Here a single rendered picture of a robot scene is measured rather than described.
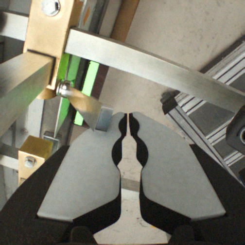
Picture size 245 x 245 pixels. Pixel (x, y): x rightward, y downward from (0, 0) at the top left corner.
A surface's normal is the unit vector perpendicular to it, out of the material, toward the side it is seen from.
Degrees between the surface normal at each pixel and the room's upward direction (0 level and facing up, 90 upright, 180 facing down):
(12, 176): 0
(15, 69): 90
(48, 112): 0
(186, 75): 0
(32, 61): 90
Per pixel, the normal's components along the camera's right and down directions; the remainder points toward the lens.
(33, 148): 0.33, -0.80
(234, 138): -0.50, 0.34
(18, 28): -0.01, 0.52
